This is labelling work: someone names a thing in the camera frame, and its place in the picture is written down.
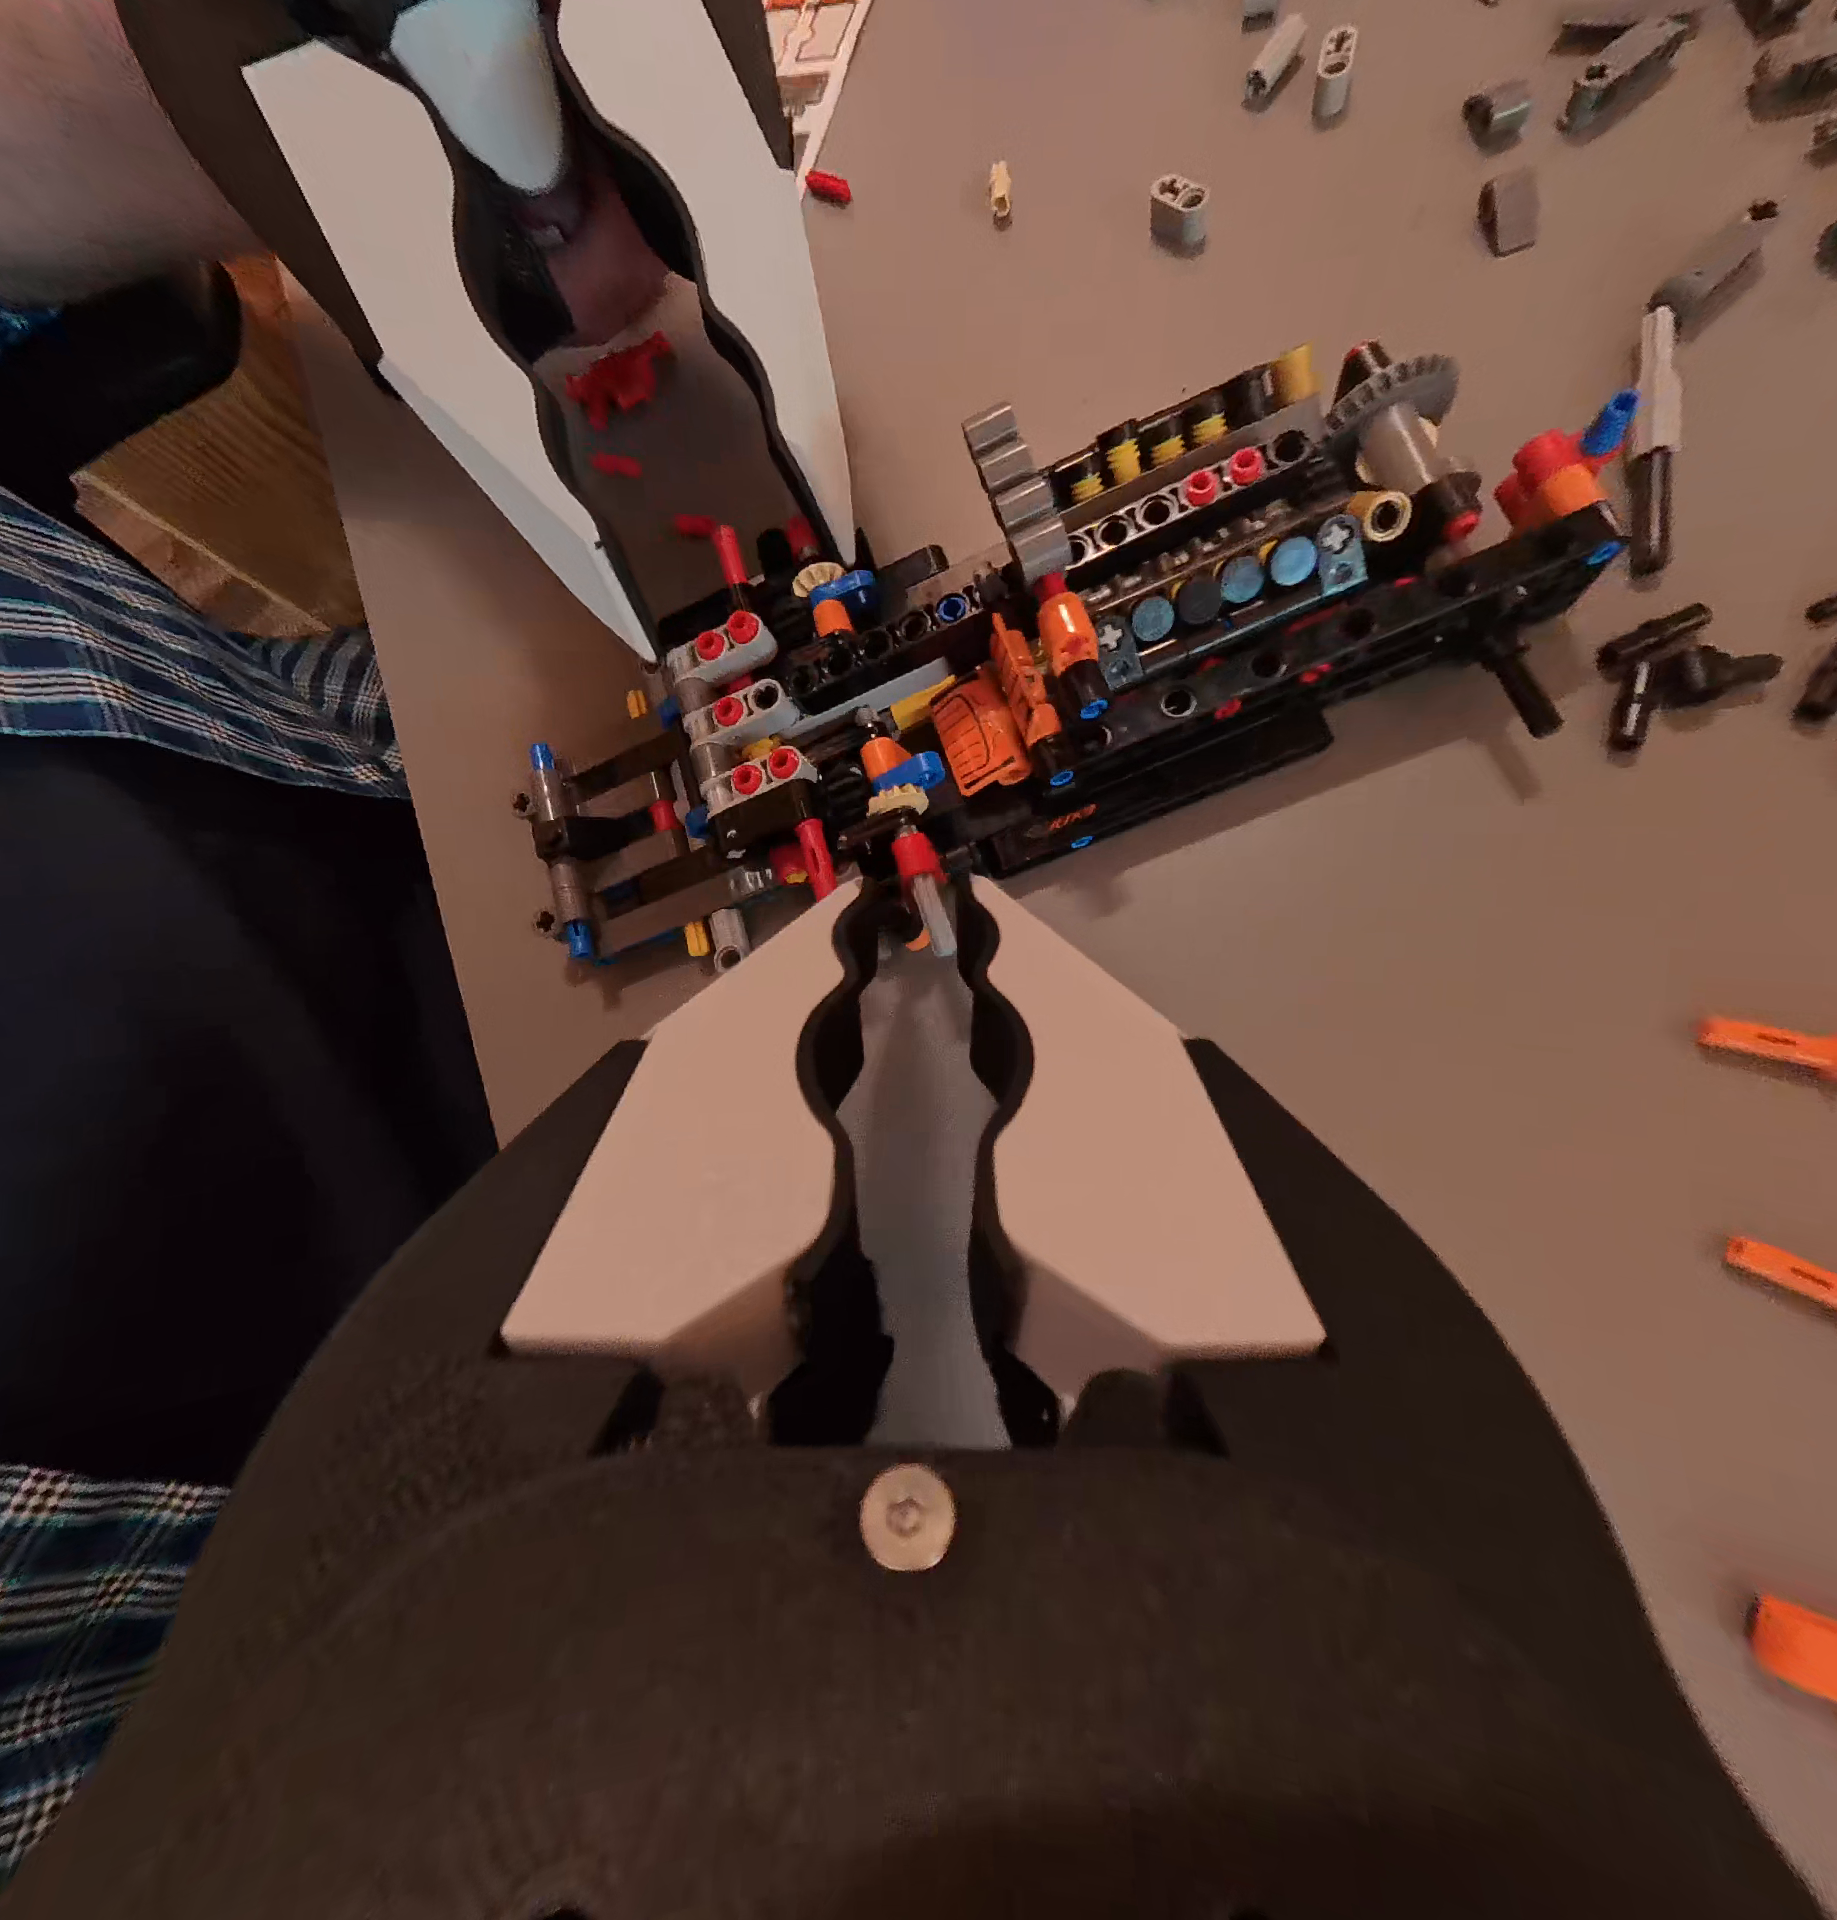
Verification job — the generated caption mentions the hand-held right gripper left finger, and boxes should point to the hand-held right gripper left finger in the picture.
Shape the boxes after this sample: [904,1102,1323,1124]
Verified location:
[498,883,879,1413]

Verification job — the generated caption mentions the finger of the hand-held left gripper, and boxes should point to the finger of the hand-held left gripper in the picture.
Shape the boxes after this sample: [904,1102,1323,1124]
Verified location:
[551,0,863,559]
[240,0,664,664]

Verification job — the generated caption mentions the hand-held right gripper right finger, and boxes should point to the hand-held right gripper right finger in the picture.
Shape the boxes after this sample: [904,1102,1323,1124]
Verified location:
[966,875,1329,1373]

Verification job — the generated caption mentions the lego car chassis model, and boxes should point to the lego car chassis model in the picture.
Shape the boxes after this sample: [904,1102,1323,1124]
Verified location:
[521,344,1630,968]

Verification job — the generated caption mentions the black axle with grey sleeve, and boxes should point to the black axle with grey sleeve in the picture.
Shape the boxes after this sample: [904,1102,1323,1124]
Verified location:
[1626,306,1685,578]

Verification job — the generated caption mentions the person's left forearm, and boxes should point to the person's left forearm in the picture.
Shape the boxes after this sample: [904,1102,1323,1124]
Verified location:
[0,0,260,303]

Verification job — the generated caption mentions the pile of red lego pins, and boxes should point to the pile of red lego pins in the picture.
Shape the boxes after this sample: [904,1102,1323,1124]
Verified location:
[565,170,856,545]

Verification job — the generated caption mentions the scattered grey lego pieces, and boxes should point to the scattered grey lego pieces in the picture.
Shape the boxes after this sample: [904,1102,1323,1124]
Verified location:
[1149,0,1837,339]

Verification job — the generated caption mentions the orange lego long pin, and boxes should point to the orange lego long pin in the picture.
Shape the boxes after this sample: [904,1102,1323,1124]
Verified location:
[1718,1234,1837,1337]
[1698,1019,1837,1089]

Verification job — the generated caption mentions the pile of black lego pieces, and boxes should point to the pile of black lego pieces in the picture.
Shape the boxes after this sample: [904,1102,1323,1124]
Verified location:
[1593,576,1837,798]

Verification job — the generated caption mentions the orange lego curved panel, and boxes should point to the orange lego curved panel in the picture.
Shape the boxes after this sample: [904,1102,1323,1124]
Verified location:
[1748,1590,1837,1725]

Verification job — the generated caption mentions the dark navy garment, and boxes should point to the dark navy garment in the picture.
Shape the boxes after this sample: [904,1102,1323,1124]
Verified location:
[0,750,500,1478]

